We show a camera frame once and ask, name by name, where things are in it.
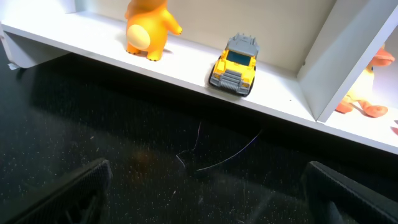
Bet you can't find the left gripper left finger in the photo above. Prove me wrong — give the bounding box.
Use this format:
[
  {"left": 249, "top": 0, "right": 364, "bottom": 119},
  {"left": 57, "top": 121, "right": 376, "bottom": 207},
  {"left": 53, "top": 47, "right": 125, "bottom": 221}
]
[{"left": 0, "top": 157, "right": 113, "bottom": 224}]

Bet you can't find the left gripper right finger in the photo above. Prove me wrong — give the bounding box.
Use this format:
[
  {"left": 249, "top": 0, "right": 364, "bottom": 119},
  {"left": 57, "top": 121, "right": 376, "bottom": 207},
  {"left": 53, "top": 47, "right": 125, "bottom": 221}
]
[{"left": 300, "top": 161, "right": 398, "bottom": 224}]

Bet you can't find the grey and yellow toy truck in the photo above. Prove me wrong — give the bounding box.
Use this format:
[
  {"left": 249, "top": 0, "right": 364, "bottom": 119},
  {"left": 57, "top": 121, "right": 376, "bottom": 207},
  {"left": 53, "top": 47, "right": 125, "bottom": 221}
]
[{"left": 208, "top": 32, "right": 261, "bottom": 98}]

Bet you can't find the yellow plush duck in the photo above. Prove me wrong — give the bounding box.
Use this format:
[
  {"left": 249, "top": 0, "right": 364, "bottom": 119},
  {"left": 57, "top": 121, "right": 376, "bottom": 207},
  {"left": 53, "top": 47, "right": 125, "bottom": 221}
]
[{"left": 335, "top": 43, "right": 397, "bottom": 119}]

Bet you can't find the white shelf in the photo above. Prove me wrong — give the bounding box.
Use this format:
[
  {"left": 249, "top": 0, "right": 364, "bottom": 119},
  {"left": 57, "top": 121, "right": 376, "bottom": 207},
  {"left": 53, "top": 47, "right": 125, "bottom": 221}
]
[{"left": 0, "top": 0, "right": 398, "bottom": 156}]

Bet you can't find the orange rubber duck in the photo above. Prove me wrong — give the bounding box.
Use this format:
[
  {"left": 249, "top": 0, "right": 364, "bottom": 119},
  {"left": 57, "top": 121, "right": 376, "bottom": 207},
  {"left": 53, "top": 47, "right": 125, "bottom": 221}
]
[{"left": 124, "top": 0, "right": 183, "bottom": 62}]

